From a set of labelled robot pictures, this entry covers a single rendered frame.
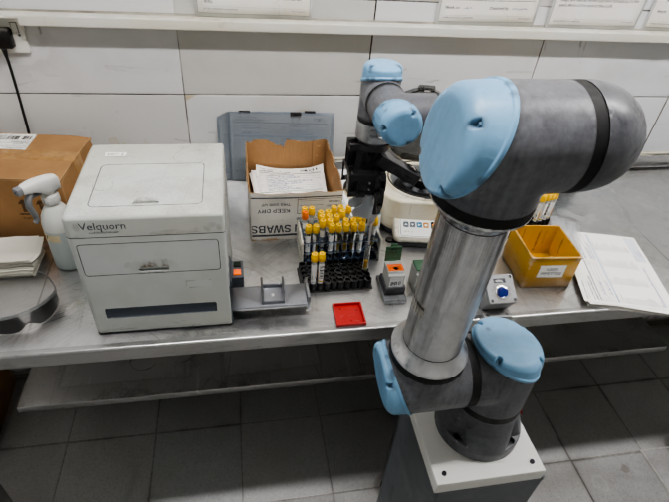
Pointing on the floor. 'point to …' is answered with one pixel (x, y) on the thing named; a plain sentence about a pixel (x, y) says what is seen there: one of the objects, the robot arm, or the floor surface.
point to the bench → (136, 388)
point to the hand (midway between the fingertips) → (371, 219)
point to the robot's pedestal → (414, 480)
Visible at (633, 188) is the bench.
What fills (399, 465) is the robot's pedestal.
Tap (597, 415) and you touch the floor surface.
